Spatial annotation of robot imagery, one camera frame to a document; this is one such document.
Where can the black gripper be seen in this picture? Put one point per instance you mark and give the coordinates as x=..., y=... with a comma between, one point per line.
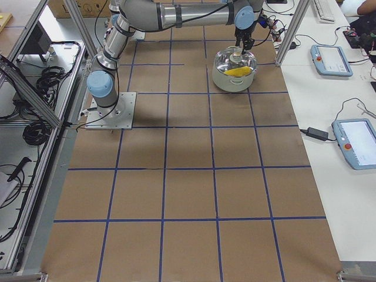
x=241, y=33

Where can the glass pot lid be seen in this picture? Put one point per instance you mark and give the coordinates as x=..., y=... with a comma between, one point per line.
x=232, y=57

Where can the yellow corn cob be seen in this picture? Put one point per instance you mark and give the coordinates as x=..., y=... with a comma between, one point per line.
x=239, y=72

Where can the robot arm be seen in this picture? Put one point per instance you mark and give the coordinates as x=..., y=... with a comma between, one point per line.
x=150, y=16

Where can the pale green steel pot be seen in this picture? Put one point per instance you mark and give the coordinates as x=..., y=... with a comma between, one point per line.
x=231, y=84

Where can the far teach pendant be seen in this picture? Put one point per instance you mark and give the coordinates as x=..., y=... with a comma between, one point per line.
x=330, y=61

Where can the teach pendant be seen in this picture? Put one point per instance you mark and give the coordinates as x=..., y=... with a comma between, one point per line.
x=330, y=61
x=356, y=139

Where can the black power adapter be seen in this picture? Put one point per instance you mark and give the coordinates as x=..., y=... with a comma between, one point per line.
x=317, y=134

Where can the near teach pendant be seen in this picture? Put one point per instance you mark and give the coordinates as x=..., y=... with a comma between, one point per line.
x=356, y=139

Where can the aluminium frame post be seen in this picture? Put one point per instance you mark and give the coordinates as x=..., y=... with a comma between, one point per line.
x=297, y=20

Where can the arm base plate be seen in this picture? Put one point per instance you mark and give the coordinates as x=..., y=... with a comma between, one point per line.
x=121, y=117
x=138, y=36

